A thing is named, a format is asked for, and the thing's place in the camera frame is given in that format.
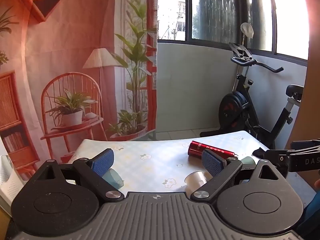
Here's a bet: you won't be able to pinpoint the brown wooden board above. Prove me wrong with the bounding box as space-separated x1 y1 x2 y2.
287 0 320 155

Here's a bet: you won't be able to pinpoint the black window frame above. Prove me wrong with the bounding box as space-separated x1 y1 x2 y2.
157 0 311 61

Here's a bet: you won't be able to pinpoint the teal cup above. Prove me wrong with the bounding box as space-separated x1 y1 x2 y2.
101 168 125 188
239 156 256 166

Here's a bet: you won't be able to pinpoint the white cloth bag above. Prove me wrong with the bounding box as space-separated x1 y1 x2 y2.
240 22 255 39

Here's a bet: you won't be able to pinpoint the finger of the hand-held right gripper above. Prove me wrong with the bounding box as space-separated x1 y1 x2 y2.
252 147 291 171

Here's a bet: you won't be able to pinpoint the white perforated plastic appliance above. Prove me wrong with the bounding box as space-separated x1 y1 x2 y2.
0 155 26 207

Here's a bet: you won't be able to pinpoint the printed room backdrop cloth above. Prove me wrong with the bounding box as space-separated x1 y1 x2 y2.
0 0 159 188

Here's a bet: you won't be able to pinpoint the white plastic cup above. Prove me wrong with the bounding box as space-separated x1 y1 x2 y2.
184 170 213 193

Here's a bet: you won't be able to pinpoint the black exercise bike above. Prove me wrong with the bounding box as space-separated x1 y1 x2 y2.
200 42 304 151

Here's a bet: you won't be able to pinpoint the red metal flask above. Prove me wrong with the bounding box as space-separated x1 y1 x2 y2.
187 140 239 159

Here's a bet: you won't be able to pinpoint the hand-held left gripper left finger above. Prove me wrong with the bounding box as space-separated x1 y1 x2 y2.
37 148 125 202

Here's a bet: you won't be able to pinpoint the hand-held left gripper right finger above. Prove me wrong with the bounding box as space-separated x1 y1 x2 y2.
192 149 286 203

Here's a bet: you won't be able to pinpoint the floral checked tablecloth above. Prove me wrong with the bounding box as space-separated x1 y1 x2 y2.
67 130 278 196

